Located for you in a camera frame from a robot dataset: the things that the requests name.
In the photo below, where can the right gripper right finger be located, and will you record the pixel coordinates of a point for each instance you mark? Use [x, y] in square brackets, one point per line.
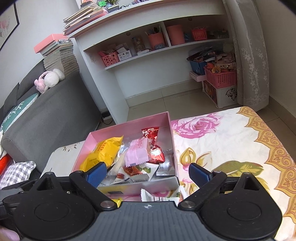
[209, 187]

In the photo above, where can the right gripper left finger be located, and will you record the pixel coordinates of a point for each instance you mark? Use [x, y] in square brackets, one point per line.
[86, 184]

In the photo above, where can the clear rice cracker pack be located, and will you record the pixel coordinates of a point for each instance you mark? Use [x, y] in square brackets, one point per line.
[119, 162]

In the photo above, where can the large yellow snack pack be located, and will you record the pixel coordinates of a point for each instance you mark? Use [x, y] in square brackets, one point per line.
[104, 151]

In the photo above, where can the silver foil snack pack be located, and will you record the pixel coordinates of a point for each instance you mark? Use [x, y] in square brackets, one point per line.
[167, 168]

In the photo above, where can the red small snack pack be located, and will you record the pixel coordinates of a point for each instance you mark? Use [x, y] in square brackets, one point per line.
[156, 155]

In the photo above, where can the pink wafer snack pack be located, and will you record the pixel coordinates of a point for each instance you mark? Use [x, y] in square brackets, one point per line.
[138, 152]

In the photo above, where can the white pecan snack pack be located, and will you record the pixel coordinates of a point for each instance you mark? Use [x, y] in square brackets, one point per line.
[139, 173]

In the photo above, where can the red floral snack pack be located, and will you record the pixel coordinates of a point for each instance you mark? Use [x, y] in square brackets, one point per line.
[151, 133]

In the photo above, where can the left hand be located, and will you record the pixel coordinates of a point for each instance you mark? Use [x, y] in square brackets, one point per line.
[8, 235]

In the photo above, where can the grey checkered pillow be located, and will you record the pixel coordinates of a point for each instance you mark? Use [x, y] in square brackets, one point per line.
[17, 173]

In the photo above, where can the floral tablecloth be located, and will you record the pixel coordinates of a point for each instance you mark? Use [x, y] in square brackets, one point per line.
[234, 141]

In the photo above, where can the red folded cloth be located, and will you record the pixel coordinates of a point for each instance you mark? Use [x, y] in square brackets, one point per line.
[5, 162]

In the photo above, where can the pink and silver cardboard box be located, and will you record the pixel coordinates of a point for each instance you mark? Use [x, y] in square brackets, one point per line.
[130, 131]

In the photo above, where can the white nut snack pack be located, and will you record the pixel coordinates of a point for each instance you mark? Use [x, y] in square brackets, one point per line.
[177, 195]

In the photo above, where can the grey sofa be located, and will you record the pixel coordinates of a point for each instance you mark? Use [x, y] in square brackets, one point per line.
[63, 115]

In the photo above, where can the white printed storage box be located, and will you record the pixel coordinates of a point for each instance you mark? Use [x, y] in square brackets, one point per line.
[221, 97]

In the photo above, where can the teal cushion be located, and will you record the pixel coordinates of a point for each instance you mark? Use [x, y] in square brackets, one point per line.
[17, 111]

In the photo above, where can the pink floor basket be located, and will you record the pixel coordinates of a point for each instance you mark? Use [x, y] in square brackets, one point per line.
[221, 80]

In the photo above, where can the pink and white plush toy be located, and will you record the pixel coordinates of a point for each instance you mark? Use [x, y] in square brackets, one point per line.
[48, 80]

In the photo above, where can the blue storage bin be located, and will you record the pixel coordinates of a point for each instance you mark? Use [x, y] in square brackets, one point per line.
[198, 67]

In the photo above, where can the pink lattice shelf basket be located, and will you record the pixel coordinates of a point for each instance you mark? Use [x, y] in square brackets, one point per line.
[110, 59]

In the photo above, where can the white label shelf box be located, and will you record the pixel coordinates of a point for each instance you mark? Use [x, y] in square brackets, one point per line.
[124, 55]

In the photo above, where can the stack of books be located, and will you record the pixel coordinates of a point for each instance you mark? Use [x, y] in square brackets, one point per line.
[58, 53]

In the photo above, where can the lace curtain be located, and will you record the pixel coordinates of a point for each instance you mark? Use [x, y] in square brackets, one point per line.
[250, 52]

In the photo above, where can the red small shelf basket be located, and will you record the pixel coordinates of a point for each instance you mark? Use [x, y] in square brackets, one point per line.
[199, 34]

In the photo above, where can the pink pen cup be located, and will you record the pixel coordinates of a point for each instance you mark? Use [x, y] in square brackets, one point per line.
[156, 41]

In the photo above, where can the white bookshelf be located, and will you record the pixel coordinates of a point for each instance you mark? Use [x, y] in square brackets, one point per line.
[149, 74]

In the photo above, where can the pink cylinder container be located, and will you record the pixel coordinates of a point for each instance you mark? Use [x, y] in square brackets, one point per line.
[176, 35]

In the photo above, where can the framed wall picture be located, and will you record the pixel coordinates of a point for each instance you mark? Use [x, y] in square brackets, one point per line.
[9, 21]

